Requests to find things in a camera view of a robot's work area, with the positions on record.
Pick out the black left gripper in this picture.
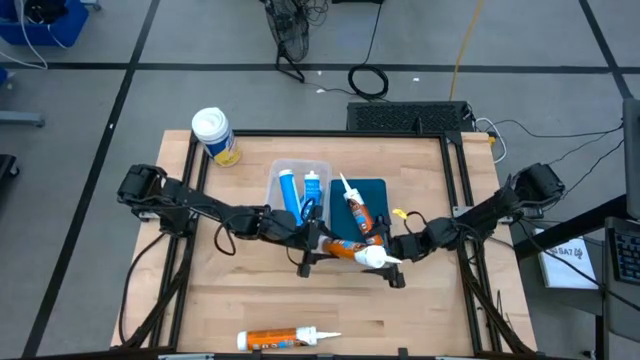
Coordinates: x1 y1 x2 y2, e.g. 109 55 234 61
257 204 334 278

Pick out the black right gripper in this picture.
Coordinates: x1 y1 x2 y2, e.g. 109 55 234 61
363 214 432 290

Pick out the orange white sealant tube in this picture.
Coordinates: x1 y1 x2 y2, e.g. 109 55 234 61
319 236 403 269
236 326 342 352
338 172 386 247

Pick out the blue silicone tube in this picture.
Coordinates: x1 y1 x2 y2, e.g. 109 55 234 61
278 168 304 227
303 170 324 207

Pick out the Lysol wipes canister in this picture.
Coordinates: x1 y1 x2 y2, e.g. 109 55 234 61
191 106 242 168

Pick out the clear plastic bin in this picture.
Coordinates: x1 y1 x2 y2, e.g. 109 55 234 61
264 158 334 229

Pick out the black computer case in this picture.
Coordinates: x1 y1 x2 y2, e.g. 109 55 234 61
346 101 474 134

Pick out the white paper sheet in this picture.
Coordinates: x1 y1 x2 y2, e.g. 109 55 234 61
537 237 599 290

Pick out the black floor fan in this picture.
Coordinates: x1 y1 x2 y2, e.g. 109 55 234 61
262 0 311 84

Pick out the black keyboard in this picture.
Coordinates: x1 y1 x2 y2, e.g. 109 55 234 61
604 217 640 286

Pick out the grey metal base bar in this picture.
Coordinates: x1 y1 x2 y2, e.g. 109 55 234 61
0 110 46 127

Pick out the blue floor bin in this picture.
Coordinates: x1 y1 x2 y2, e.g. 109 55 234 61
0 0 90 47

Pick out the black aluminium table frame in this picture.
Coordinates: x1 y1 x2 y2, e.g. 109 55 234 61
117 129 539 360

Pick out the black power cable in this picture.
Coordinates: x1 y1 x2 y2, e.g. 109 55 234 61
348 0 390 100

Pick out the black desk frame bar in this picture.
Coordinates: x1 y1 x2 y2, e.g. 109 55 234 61
514 194 631 261

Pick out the yellow cable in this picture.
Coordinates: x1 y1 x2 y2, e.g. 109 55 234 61
448 0 485 101

